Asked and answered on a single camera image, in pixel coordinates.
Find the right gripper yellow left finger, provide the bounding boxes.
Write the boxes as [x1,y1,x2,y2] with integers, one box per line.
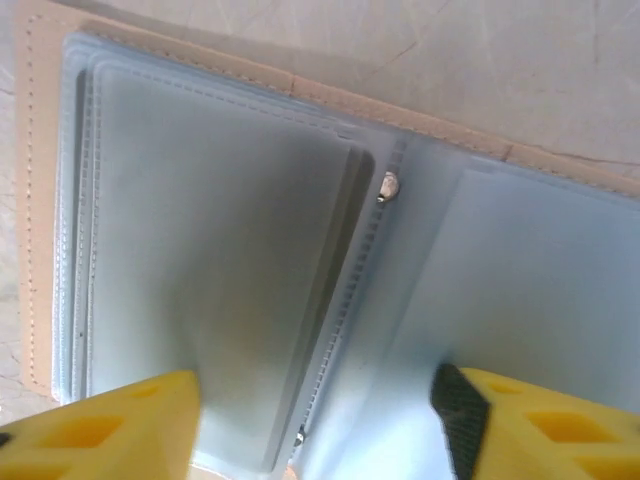
[0,369,202,480]

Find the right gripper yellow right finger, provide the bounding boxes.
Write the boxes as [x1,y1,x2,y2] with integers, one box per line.
[432,362,640,480]

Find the beige card holder blue sleeves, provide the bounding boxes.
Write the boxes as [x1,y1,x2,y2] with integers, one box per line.
[12,0,640,480]

